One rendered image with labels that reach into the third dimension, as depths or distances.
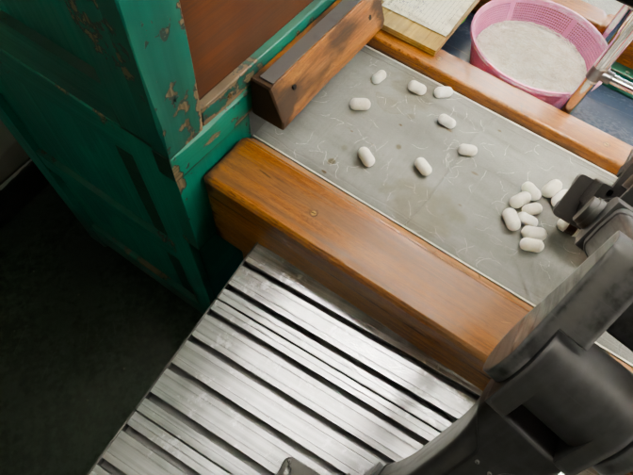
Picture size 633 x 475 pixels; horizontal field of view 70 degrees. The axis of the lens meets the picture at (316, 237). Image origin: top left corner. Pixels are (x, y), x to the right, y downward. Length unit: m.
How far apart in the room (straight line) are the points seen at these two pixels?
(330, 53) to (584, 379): 0.57
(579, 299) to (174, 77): 0.43
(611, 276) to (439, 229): 0.40
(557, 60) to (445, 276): 0.56
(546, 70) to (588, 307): 0.74
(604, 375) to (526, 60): 0.76
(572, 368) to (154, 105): 0.45
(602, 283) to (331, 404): 0.42
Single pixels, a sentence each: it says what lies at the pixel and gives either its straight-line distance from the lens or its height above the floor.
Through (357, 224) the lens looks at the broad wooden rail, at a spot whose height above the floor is 0.76.
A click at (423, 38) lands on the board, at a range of 0.90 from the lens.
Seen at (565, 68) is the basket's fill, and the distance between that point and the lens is 1.05.
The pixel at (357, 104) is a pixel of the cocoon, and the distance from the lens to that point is 0.78.
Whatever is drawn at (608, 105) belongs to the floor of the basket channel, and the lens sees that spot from 1.13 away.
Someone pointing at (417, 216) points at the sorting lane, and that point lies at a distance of 0.69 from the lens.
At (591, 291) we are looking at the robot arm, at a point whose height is 1.07.
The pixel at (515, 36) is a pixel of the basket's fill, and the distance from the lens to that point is 1.06.
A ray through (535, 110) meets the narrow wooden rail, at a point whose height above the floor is 0.76.
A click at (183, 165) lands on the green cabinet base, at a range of 0.63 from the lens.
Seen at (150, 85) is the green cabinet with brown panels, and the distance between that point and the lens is 0.51.
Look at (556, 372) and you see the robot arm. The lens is 0.32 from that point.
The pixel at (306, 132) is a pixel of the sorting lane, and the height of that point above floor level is 0.74.
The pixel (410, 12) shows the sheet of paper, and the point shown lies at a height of 0.78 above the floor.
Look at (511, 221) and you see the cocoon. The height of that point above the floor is 0.76.
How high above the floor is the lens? 1.31
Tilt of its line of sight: 62 degrees down
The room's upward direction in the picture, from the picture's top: 10 degrees clockwise
